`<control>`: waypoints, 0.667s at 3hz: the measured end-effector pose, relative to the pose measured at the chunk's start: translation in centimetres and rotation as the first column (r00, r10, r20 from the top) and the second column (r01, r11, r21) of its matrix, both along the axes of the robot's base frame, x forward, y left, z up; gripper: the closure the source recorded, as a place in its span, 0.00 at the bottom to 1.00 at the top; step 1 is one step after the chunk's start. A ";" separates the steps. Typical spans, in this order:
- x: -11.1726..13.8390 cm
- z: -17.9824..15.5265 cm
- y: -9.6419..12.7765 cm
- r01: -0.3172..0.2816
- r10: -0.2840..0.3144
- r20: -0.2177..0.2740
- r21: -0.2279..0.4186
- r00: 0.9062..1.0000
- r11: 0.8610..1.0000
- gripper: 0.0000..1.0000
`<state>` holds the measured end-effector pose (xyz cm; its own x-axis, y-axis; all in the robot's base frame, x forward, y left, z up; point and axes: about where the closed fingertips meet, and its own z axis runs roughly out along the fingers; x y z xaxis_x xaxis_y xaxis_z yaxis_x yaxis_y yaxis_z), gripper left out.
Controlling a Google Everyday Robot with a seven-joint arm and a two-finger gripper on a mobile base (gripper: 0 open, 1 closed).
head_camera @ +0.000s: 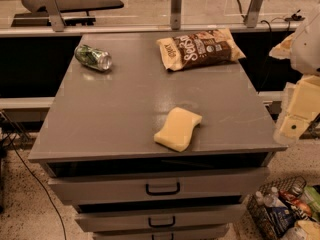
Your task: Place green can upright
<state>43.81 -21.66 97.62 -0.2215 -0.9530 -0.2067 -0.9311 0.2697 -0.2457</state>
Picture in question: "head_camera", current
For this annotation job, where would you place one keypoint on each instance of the metal bracket left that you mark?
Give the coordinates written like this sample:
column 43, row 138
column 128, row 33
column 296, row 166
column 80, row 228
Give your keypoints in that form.
column 56, row 20

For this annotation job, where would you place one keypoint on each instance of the black office chair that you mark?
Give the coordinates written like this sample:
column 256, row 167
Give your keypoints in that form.
column 38, row 15

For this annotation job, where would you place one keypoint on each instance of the yellow sponge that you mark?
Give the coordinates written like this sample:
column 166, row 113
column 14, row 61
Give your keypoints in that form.
column 177, row 130

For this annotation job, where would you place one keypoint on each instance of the green package in basket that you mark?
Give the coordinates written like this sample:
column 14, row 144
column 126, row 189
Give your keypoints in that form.
column 312, row 198

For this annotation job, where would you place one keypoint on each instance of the metal bracket middle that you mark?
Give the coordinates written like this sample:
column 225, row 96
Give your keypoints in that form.
column 175, row 14

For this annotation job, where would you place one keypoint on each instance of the brown chip bag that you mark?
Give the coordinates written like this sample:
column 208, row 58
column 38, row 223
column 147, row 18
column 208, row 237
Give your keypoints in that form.
column 203, row 48

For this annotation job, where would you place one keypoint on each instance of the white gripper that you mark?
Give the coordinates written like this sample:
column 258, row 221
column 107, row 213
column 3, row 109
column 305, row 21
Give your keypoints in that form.
column 309, row 52

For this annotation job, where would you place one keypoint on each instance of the metal bracket right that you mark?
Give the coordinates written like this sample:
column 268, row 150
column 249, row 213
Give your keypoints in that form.
column 251, row 18

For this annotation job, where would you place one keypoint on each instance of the clear water bottle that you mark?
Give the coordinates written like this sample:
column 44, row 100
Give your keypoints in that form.
column 271, row 199

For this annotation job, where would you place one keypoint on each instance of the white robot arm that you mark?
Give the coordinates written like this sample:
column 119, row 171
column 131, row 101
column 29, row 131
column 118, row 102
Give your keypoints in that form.
column 302, row 47

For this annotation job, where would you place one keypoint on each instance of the metal bracket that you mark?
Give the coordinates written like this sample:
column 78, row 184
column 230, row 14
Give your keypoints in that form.
column 251, row 18
column 56, row 20
column 175, row 14

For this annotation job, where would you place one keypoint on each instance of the green soda can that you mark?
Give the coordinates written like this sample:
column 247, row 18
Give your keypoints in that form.
column 93, row 58

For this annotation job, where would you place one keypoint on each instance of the wire basket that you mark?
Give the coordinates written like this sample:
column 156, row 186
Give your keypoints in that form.
column 258, row 212

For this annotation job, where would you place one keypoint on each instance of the blue snack package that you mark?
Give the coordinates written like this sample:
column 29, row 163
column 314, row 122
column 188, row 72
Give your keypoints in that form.
column 282, row 219

